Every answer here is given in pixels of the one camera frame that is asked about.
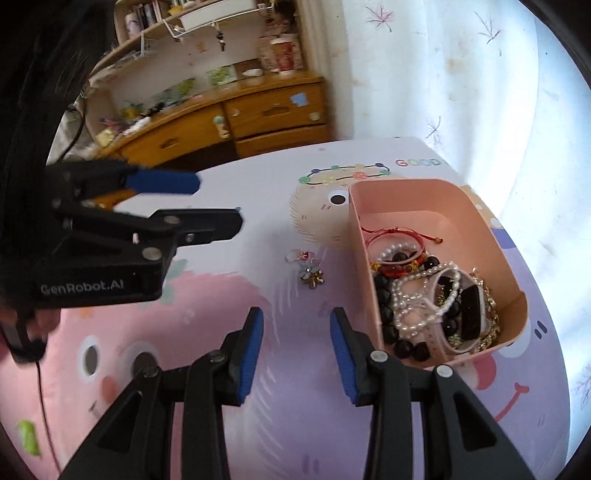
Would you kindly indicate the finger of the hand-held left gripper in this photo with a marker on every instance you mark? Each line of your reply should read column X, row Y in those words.
column 198, row 226
column 161, row 181

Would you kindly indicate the white smart watch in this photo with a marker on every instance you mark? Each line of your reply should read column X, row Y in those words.
column 471, row 307

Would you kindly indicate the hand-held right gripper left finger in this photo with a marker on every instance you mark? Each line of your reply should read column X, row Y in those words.
column 251, row 360

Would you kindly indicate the small cartoon drawer ornament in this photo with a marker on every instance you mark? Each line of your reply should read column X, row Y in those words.
column 222, row 127

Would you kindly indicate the row of books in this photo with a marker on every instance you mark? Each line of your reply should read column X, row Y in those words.
column 147, row 14

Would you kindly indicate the clear crystal earring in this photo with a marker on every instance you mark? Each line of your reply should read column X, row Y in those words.
column 298, row 255

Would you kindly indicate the hanging keys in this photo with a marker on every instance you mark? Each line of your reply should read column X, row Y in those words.
column 220, row 40

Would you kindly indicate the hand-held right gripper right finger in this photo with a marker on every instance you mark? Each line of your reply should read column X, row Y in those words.
column 344, row 360

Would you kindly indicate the wooden desk with drawers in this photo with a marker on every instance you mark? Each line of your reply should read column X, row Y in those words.
column 272, row 110

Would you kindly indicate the floral patterned container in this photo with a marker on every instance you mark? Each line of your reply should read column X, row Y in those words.
column 264, row 55

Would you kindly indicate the pink plastic tray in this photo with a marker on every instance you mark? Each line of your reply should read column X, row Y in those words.
column 415, row 198

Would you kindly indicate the yellow mug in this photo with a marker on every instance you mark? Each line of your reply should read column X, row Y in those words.
column 106, row 137

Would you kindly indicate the red cup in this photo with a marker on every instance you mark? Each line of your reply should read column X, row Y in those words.
column 282, row 55

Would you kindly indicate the gold flower brooch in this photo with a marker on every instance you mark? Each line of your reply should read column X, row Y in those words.
column 314, row 278

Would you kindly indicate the white long storage box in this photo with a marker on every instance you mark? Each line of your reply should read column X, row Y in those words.
column 217, row 14

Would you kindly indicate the small white bottle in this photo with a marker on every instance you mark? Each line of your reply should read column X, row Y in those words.
column 252, row 72

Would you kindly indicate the white leaf print curtain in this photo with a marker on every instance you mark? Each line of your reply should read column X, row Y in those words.
column 485, row 92

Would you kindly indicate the person's left hand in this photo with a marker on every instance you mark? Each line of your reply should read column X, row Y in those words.
column 44, row 321

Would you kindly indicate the cartoon printed tablecloth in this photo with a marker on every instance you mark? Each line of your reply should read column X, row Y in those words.
column 295, row 438

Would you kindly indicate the wooden bookshelf hutch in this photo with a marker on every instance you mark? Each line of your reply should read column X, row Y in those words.
column 138, row 37

